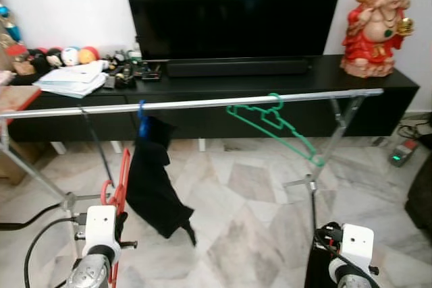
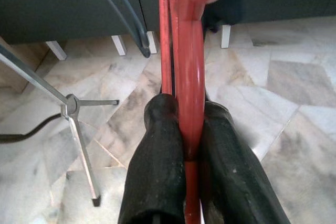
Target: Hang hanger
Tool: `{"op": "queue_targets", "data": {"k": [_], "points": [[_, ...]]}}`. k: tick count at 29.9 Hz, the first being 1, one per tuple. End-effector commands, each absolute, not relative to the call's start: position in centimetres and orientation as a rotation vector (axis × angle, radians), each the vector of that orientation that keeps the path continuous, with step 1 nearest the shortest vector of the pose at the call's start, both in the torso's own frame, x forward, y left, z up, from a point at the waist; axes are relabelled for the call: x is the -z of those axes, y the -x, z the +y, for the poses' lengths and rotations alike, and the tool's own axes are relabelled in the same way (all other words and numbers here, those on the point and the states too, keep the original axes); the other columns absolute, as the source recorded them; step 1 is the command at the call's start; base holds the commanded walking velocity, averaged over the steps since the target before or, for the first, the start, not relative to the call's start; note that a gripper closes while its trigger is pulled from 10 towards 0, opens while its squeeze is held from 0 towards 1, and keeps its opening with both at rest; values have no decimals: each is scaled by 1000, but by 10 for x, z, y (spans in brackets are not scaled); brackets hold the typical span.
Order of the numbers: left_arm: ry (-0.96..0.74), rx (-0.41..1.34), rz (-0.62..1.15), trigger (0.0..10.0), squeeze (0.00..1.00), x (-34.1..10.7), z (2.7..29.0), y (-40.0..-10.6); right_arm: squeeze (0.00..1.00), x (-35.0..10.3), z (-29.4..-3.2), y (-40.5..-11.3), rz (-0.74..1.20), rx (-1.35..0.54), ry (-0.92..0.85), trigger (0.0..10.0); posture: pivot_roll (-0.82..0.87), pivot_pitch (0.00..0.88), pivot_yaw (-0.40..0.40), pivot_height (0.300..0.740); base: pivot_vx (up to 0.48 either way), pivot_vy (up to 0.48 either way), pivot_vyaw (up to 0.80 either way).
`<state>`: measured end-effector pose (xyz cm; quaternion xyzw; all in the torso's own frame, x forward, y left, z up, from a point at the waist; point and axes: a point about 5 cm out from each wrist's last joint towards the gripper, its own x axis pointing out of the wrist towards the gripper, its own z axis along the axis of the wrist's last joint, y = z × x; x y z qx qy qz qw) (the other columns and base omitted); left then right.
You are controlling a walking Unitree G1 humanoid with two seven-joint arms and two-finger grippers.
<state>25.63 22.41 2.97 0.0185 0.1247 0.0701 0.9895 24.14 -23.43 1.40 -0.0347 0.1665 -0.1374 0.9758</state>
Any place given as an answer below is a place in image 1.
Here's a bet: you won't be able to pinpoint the marble table with red edge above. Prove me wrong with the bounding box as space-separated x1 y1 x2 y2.
0 84 66 231

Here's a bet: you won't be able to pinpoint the green clothes hanger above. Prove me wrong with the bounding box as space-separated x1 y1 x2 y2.
226 92 326 167

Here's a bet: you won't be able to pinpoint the small dark figurines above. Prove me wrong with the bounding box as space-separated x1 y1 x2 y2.
108 49 132 73

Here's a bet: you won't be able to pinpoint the clear plastic bottle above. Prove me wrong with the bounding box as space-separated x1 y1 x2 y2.
130 37 144 61

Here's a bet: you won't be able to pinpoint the white paper stack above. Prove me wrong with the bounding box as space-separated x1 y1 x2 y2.
34 61 110 98

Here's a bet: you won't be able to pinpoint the red clothes hanger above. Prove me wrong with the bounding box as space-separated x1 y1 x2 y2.
100 148 132 285

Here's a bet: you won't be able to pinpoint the black television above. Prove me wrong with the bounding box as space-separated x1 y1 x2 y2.
120 0 348 61

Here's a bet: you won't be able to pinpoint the black printed T-shirt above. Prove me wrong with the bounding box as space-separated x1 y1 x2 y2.
126 116 198 247

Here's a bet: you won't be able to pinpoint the white round plush toy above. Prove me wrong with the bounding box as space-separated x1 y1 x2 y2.
61 47 80 66

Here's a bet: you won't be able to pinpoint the red laughing Buddha statue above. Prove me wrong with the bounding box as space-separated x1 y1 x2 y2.
340 0 416 78

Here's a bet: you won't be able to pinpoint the blue clothes hanger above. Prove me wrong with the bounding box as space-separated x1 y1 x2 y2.
137 99 151 137

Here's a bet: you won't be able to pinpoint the small black desk gadget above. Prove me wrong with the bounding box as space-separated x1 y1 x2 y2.
132 61 163 83

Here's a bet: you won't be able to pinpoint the dark sofa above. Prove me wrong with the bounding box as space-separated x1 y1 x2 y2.
405 156 432 231

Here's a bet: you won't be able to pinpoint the floor power strip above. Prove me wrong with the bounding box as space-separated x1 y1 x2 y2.
388 138 423 167

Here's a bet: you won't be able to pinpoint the black TV console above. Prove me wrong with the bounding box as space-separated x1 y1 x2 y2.
7 55 421 144

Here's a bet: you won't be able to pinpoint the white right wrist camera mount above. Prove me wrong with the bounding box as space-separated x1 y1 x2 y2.
329 224 375 282

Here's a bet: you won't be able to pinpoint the brown jar with red lid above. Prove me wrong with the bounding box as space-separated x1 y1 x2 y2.
3 44 31 76

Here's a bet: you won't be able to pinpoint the brown cardboard box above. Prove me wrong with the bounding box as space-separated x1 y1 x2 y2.
0 156 31 186

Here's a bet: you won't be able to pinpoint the silver clothes rack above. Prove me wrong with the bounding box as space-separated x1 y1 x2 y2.
0 88 385 235

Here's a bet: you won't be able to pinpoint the black mouse plush toy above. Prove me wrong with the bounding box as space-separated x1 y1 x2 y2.
28 50 49 71
45 49 65 67

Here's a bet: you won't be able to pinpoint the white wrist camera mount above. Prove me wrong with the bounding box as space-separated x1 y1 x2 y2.
329 224 375 282
82 205 122 262

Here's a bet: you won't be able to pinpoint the black floor cable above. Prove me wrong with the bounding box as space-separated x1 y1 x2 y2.
395 119 432 142

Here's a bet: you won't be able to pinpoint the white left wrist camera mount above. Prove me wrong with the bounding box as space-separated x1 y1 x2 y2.
82 205 122 262

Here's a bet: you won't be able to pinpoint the black soundbar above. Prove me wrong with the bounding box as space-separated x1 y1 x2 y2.
165 59 313 78

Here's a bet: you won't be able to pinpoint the orange round plush toy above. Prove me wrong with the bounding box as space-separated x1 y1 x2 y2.
78 46 100 65

